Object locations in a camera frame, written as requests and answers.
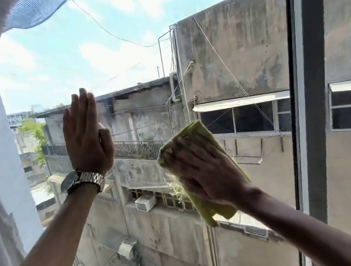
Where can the person's right fingers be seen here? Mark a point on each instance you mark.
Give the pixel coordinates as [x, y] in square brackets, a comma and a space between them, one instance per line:
[182, 152]

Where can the person's left little finger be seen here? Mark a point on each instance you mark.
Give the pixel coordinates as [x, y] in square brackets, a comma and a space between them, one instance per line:
[67, 121]

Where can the person's left middle finger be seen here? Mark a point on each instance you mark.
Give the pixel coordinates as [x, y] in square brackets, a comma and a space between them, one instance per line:
[84, 106]

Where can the small windowsill plant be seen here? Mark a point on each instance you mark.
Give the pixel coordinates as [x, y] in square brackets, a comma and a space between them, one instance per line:
[176, 189]

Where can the low grey concrete building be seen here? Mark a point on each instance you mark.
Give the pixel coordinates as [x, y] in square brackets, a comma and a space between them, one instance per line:
[159, 234]

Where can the tall weathered concrete building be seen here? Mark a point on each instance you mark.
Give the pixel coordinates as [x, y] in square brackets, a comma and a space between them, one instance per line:
[235, 50]

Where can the person's right hand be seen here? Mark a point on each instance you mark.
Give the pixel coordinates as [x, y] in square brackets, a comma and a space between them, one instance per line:
[210, 172]

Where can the person's right forearm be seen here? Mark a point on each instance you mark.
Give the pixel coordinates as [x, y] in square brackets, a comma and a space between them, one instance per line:
[310, 236]

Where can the person's left forearm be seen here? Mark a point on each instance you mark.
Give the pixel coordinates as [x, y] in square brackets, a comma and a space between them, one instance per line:
[45, 257]

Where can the grey metal vent duct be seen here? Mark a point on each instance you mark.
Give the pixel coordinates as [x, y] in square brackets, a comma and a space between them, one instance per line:
[127, 248]

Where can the person's left thumb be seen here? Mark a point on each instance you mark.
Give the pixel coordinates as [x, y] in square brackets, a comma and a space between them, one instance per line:
[107, 137]

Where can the black metal balcony railing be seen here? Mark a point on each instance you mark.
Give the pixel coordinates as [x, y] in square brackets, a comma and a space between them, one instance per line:
[131, 150]

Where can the silver metal wristwatch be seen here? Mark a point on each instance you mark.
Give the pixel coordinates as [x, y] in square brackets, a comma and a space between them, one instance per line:
[86, 180]

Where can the grey aluminium window frame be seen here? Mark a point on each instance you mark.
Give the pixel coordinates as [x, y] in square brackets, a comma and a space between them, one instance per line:
[309, 82]

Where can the white window air conditioner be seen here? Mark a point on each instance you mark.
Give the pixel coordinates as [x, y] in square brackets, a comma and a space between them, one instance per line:
[145, 203]

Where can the green microfiber cleaning cloth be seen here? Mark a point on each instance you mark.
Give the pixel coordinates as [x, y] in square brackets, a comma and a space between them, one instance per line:
[200, 132]

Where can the blue mesh net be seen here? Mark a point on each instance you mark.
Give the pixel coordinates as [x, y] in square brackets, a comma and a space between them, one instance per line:
[37, 7]

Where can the green tree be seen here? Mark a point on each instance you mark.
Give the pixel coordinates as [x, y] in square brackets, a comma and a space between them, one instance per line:
[32, 128]

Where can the white vertical drain pipes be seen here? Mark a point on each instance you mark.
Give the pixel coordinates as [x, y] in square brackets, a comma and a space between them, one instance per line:
[174, 87]

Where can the person's left hand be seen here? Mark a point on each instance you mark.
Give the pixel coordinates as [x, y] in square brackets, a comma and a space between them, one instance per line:
[85, 143]

